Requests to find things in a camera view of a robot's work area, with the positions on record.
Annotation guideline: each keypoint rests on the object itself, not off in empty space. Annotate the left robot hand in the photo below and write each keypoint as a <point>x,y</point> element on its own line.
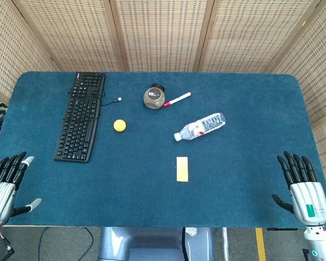
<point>0,194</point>

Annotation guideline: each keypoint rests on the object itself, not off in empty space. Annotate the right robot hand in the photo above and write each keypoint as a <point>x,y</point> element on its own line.
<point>309,198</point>

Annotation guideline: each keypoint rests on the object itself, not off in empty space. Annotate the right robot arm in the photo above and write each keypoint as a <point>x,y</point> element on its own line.
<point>319,242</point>

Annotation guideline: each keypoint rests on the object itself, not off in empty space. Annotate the black computer keyboard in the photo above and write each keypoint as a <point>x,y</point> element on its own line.
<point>80,116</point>

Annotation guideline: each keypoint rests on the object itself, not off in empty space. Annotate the clear plastic water bottle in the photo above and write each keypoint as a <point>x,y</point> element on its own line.
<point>199,127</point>

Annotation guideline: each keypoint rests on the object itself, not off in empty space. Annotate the yellow foam ball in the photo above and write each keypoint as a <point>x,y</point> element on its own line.
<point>119,125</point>

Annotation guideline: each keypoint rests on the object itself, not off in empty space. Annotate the blue felt table mat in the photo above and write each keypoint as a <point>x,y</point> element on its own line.
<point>157,190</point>

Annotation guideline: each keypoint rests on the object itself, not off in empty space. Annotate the grey blue robot torso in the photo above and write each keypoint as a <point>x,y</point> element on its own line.
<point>155,243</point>

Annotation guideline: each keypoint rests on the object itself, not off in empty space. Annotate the red white marker pen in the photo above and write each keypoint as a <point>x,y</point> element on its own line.
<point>178,99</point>

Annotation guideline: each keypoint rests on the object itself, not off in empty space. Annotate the round glass jar black lid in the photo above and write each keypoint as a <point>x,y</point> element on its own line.
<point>154,97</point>

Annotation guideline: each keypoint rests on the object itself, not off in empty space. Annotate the woven bamboo folding screen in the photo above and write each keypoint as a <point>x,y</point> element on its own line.
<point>163,32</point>

